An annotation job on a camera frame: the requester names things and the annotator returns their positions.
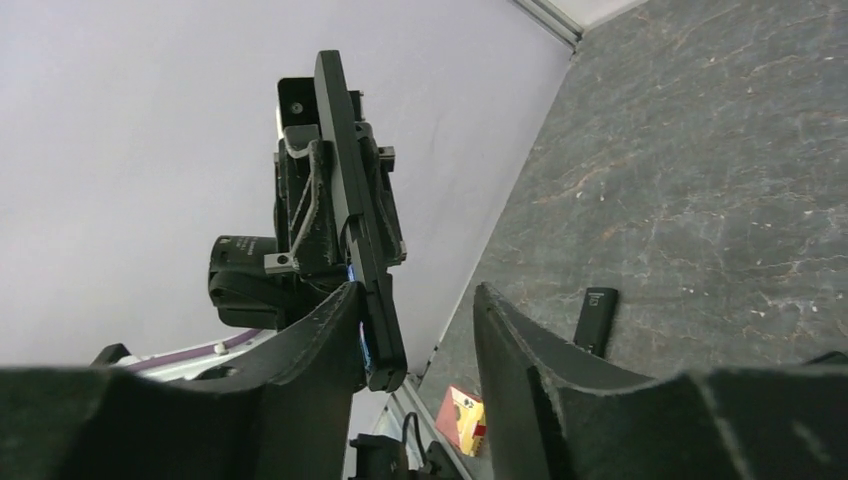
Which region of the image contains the black remote back up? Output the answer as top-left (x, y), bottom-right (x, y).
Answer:
top-left (314, 50), bottom-right (407, 392)

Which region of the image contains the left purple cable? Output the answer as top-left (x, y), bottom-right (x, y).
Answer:
top-left (125, 328), bottom-right (265, 372)

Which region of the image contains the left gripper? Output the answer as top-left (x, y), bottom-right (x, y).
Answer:
top-left (264, 77), bottom-right (407, 284)

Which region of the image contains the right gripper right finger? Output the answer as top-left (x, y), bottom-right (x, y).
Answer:
top-left (473, 283), bottom-right (847, 479)

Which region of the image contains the black remote with buttons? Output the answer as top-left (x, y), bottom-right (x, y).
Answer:
top-left (573, 287), bottom-right (619, 358)

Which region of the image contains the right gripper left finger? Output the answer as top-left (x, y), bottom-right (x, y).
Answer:
top-left (1, 283), bottom-right (364, 479)

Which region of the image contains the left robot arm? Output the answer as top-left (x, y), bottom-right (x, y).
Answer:
top-left (94, 57), bottom-right (407, 392)

